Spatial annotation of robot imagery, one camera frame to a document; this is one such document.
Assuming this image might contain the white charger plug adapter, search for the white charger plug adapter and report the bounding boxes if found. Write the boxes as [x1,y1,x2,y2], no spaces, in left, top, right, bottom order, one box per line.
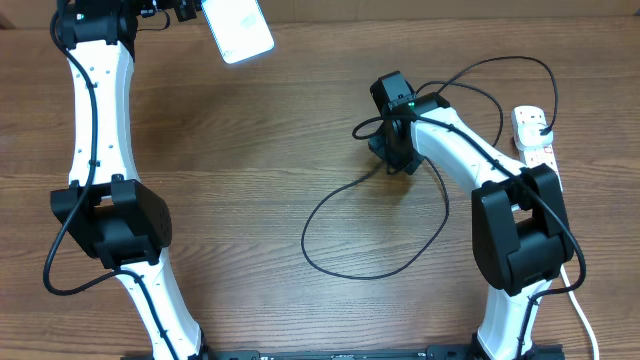
[514,122,554,151]

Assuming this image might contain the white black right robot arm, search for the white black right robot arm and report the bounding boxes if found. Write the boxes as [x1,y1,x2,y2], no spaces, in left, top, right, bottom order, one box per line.
[367,71,584,359]

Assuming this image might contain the Samsung Galaxy smartphone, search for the Samsung Galaxy smartphone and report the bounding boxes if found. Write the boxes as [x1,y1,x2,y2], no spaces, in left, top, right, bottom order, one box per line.
[201,0,275,64]

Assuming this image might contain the black charging cable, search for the black charging cable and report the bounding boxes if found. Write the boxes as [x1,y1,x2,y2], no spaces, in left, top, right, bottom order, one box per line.
[300,55,559,281]

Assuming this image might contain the white power strip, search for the white power strip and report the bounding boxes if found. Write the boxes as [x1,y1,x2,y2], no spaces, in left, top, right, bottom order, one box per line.
[511,105,559,175]

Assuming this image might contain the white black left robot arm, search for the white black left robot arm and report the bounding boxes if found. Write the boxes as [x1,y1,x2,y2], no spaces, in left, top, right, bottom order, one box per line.
[43,0,208,359]

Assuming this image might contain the white power strip cord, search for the white power strip cord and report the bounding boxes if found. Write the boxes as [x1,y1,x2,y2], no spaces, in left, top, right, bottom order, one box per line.
[558,262,600,360]

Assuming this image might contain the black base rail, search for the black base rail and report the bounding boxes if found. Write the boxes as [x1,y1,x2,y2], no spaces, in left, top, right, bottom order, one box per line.
[119,343,566,360]

